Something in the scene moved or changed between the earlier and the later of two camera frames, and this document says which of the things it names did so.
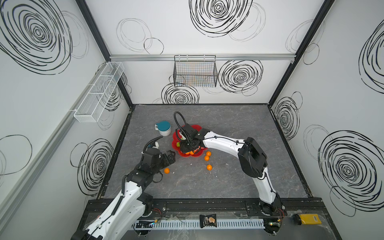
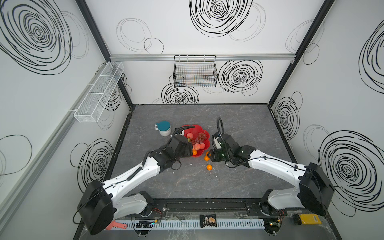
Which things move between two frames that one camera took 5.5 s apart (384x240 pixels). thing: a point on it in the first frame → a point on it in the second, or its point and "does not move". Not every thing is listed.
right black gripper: (186, 144) → (214, 154)
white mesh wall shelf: (90, 109) does not move
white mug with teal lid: (164, 127) does not move
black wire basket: (195, 71) does not move
